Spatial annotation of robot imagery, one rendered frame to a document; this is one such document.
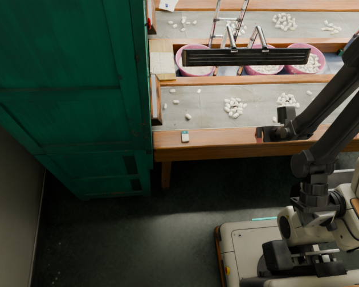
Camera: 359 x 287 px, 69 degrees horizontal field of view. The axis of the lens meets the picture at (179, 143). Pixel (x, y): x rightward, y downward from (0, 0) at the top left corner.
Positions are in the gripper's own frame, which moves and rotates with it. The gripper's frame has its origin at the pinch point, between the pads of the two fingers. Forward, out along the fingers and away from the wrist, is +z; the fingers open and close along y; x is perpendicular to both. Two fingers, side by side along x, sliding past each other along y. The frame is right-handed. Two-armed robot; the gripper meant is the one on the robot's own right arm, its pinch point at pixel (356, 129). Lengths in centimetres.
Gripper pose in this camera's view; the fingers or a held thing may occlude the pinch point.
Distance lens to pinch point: 143.7
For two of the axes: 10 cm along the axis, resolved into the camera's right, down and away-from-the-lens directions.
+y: -9.9, 0.6, -1.0
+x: 0.6, 10.0, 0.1
